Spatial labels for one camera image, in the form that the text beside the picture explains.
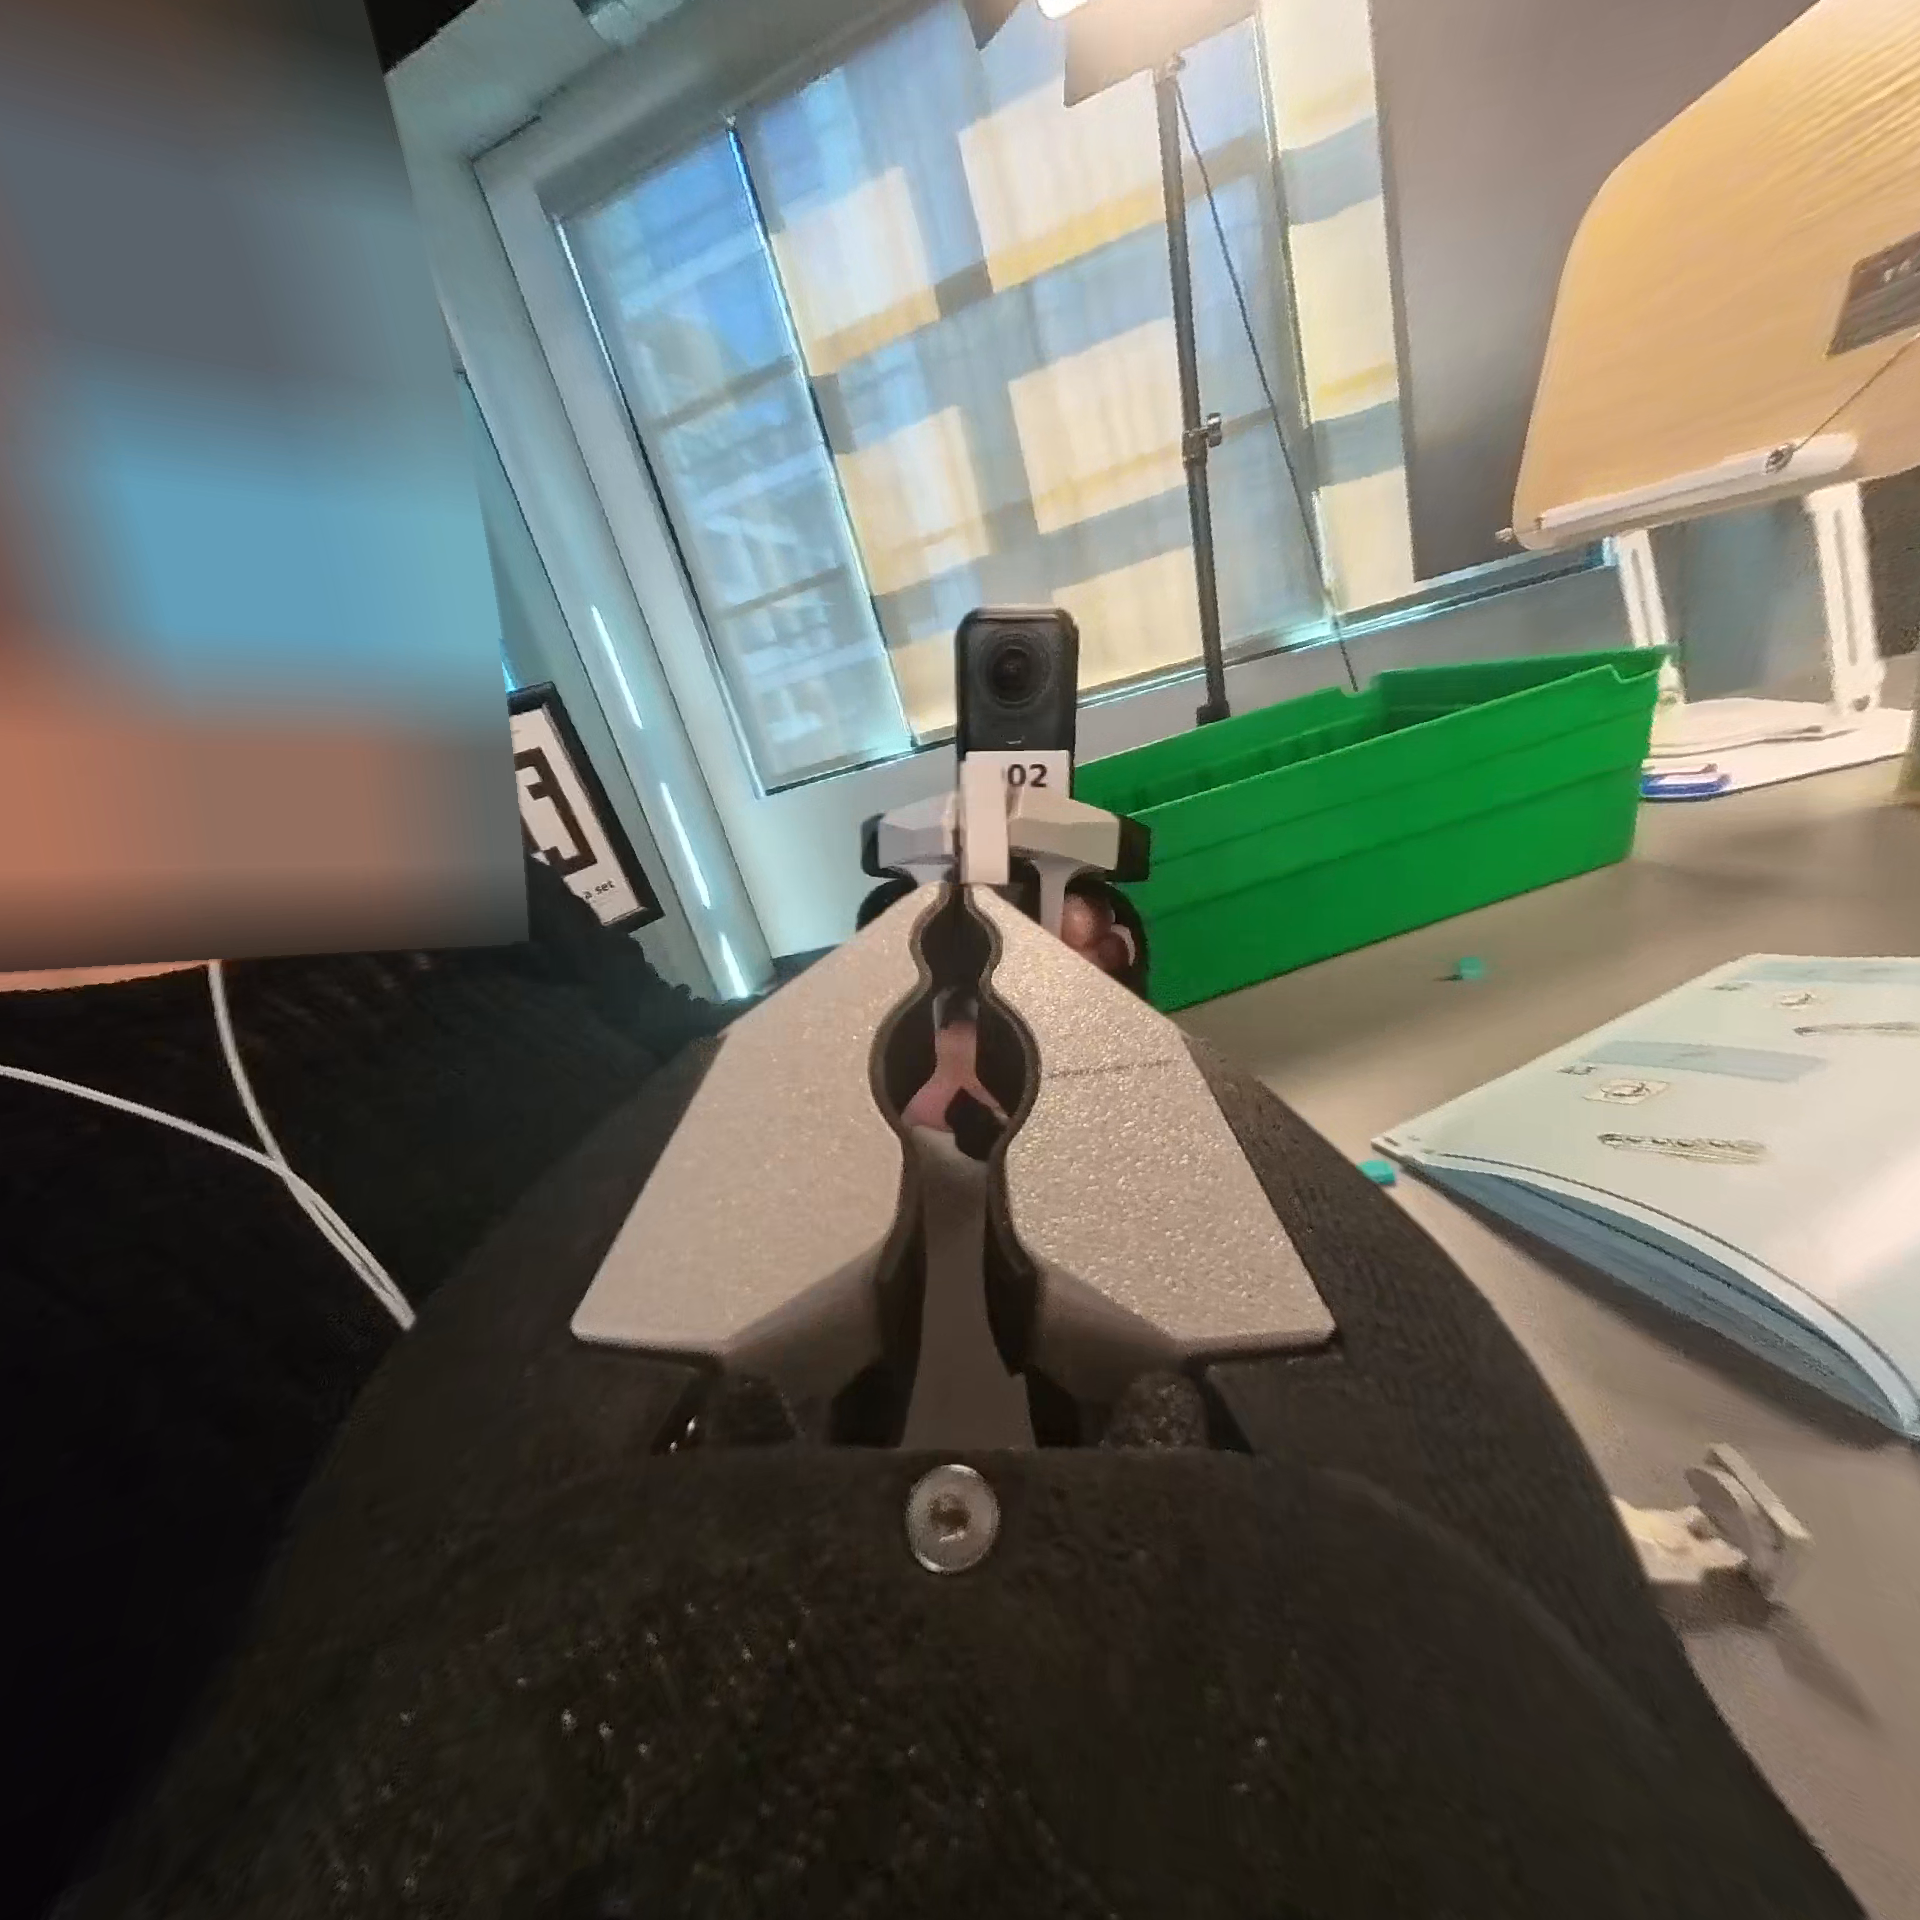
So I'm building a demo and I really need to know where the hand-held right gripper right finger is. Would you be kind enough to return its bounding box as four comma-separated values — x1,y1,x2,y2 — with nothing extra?
966,883,1338,1377

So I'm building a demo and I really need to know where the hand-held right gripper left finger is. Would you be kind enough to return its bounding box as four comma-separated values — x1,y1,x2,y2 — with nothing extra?
569,882,963,1442

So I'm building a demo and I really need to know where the grey white lego part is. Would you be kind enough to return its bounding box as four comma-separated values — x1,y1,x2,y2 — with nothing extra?
1615,1440,1819,1608

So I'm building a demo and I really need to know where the large window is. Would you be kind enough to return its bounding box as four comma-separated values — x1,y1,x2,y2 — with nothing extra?
471,0,1420,800

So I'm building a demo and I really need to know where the black light stand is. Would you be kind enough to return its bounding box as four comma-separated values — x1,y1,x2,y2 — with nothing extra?
1063,0,1265,723

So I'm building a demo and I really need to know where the green plastic bin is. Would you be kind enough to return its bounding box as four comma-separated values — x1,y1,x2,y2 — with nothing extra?
1071,641,1678,1016

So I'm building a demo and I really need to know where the black framed tag sign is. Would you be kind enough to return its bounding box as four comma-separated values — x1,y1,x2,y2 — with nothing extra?
501,681,666,935

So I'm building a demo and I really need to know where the light blue instruction booklet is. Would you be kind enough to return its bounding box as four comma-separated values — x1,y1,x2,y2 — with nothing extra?
1371,950,1920,1443

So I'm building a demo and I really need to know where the stack of white papers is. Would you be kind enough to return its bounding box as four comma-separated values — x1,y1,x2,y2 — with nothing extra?
1639,702,1911,800

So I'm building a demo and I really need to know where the tilted wooden board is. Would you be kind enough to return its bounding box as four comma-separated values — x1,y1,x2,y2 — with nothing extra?
1503,0,1920,558

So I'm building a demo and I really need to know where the white board stand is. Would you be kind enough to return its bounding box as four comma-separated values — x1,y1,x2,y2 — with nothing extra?
1610,461,1884,711

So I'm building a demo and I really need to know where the thin white cable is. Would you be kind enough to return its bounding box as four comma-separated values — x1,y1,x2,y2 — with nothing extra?
0,957,418,1334

